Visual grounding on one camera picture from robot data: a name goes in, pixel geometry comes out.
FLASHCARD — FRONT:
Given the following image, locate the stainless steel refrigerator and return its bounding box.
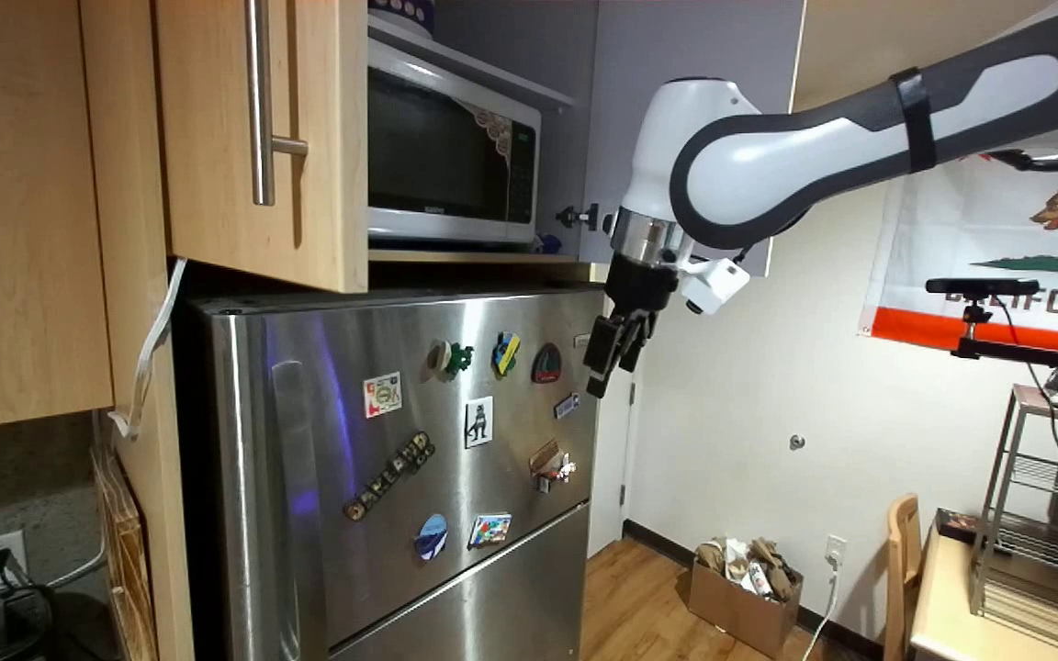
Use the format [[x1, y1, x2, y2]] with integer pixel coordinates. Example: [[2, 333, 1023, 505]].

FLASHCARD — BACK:
[[171, 288, 613, 661]]

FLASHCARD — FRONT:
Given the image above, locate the black plug with cable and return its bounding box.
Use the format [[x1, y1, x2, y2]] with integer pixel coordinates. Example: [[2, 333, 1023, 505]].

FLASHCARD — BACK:
[[0, 544, 41, 601]]

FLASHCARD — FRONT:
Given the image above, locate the silver black microwave oven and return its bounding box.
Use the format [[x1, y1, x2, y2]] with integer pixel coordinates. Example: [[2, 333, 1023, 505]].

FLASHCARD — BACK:
[[364, 32, 547, 250]]

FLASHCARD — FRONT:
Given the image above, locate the wooden chair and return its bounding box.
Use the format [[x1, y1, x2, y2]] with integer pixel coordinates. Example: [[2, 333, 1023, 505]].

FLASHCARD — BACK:
[[876, 494, 930, 661]]

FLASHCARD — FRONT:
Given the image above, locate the black round fan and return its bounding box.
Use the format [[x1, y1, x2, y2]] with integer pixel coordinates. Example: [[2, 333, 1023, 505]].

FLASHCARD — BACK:
[[0, 584, 100, 661]]

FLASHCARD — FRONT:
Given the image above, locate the brown patterned board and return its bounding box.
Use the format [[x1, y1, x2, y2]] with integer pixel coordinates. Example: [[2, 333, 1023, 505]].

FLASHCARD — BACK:
[[86, 450, 158, 661]]

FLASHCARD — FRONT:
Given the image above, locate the light wood wall cabinet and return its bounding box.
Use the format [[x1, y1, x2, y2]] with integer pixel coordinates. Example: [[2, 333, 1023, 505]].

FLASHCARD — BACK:
[[0, 0, 118, 436]]

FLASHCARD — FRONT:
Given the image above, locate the metal wire rack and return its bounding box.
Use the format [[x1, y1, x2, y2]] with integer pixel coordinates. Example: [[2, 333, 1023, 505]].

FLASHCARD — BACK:
[[967, 379, 1058, 619]]

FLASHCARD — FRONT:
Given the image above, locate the white square magnet red print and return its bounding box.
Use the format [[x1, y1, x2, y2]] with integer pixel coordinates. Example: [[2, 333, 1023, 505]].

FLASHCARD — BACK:
[[360, 373, 407, 423]]

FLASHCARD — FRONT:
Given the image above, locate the white square magnet black figure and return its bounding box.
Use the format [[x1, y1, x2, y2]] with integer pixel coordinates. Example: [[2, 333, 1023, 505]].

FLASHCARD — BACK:
[[460, 398, 497, 450]]

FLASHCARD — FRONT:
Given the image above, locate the rectangular picture fridge magnet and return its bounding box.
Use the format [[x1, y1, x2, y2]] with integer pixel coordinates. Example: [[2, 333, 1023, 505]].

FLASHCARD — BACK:
[[466, 511, 514, 550]]

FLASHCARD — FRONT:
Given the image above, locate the California flag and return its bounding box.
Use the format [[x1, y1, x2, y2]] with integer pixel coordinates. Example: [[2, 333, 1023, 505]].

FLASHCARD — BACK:
[[859, 153, 1058, 369]]

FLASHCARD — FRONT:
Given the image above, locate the round blue fridge magnet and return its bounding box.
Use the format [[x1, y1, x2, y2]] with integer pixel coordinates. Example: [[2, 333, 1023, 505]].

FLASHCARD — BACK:
[[412, 511, 451, 565]]

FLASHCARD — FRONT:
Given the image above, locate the green fridge magnet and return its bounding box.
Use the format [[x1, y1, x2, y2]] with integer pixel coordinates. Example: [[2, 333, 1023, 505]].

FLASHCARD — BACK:
[[426, 338, 477, 384]]

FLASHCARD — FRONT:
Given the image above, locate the white room door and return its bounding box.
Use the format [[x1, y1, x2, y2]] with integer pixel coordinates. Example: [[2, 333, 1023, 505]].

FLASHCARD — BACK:
[[582, 362, 646, 562]]

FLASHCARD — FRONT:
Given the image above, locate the wooden fridge side panel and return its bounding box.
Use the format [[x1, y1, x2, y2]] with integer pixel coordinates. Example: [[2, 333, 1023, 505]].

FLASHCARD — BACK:
[[77, 0, 197, 661]]

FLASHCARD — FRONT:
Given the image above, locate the shield shaped fridge magnet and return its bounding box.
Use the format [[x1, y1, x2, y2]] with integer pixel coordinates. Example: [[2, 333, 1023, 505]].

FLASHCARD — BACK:
[[529, 342, 565, 388]]

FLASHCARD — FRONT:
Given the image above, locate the yellow blue green magnet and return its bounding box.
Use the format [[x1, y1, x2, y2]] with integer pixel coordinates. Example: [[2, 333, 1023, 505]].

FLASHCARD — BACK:
[[483, 330, 529, 384]]

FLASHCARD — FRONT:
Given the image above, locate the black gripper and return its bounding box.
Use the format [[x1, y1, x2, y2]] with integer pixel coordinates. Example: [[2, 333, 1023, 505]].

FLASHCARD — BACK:
[[579, 254, 684, 401]]

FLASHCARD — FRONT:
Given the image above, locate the steel bar door handle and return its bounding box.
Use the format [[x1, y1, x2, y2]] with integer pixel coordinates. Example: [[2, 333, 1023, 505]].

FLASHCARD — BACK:
[[243, 0, 311, 209]]

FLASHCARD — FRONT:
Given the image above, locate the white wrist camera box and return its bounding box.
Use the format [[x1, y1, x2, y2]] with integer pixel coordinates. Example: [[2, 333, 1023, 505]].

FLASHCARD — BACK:
[[678, 254, 758, 321]]

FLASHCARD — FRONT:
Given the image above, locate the long brown fridge magnet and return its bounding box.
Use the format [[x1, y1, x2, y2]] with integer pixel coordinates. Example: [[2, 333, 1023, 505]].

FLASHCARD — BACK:
[[341, 430, 440, 527]]

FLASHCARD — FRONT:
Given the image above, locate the small multicolour fridge magnet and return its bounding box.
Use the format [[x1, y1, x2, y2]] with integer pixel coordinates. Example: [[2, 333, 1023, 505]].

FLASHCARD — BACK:
[[543, 452, 579, 495]]

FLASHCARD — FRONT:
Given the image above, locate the black stereo camera bar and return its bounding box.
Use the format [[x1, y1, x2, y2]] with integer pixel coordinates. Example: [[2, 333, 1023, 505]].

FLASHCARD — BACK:
[[922, 277, 1042, 305]]

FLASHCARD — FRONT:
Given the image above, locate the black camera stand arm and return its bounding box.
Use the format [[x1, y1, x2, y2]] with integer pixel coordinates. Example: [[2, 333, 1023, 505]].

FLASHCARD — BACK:
[[947, 297, 1058, 375]]

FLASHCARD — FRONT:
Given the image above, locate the white power cable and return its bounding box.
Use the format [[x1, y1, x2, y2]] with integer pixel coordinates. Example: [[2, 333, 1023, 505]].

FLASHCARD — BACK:
[[102, 254, 189, 450], [792, 565, 846, 661]]

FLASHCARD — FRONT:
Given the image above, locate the filled cardboard box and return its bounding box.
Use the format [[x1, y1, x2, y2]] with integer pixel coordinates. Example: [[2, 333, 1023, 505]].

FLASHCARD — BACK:
[[684, 532, 807, 661]]

